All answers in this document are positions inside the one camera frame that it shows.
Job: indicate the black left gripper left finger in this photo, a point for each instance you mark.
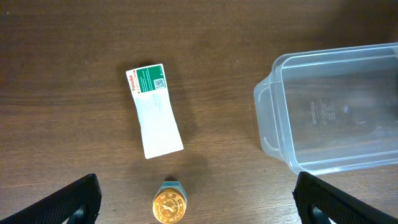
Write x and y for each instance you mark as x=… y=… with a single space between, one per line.
x=78 y=202

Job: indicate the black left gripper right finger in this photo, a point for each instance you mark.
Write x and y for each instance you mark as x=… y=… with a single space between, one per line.
x=319 y=202

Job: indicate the small jar gold lid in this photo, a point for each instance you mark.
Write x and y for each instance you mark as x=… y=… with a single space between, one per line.
x=170 y=202

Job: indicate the white green medicine box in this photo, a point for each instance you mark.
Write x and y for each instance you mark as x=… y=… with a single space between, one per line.
x=159 y=131

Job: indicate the clear plastic container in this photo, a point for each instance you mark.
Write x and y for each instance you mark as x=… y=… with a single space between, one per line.
x=330 y=110

